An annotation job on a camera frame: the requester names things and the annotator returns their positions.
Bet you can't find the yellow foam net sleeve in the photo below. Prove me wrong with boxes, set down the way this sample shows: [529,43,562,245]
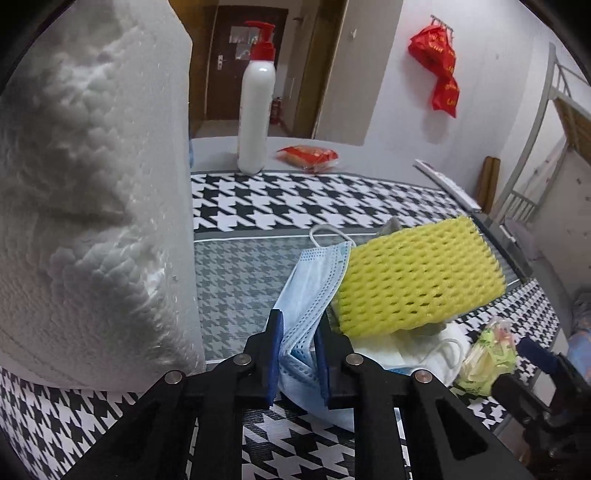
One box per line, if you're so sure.
[332,216,506,339]

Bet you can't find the blue face mask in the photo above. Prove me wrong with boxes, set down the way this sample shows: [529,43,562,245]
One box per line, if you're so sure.
[274,224,356,432]

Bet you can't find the white tissue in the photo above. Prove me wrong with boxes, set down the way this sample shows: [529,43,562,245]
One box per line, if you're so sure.
[351,321,470,386]

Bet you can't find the grey fuzzy sock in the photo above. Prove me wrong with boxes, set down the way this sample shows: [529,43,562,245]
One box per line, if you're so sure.
[377,216,447,336]

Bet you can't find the green snack wrapper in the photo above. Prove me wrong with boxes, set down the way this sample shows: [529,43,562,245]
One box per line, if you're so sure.
[456,316,518,397]

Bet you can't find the metal bunk bed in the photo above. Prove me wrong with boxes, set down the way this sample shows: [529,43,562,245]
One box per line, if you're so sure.
[489,42,591,296]

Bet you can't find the white styrofoam box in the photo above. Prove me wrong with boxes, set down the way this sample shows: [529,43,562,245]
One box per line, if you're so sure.
[1,1,205,392]

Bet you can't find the wooden planks leaning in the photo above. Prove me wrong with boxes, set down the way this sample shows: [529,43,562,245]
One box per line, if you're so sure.
[476,156,501,214]

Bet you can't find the white remote control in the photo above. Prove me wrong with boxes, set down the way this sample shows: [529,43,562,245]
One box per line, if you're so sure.
[414,159,482,213]

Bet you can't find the houndstooth table mat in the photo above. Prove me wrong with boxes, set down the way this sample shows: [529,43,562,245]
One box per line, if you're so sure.
[0,170,562,480]

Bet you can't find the red snack packet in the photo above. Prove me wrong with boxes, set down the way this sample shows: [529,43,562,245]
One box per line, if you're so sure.
[276,145,339,173]

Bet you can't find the red plastic bag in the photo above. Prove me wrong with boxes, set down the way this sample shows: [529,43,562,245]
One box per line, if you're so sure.
[408,21,460,118]

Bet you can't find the red fire extinguisher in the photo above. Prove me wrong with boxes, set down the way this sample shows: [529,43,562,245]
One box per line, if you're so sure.
[270,97,281,125]

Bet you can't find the white pump lotion bottle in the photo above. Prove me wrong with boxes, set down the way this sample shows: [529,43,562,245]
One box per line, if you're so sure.
[238,20,276,175]

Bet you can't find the dark brown entrance door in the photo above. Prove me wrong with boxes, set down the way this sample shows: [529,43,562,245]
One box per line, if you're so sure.
[205,5,288,121]

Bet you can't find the wall hook rack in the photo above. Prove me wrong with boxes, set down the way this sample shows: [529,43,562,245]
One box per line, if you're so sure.
[430,14,454,38]

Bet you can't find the wooden side door frame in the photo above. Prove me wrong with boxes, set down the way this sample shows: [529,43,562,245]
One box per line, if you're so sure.
[291,1,348,138]

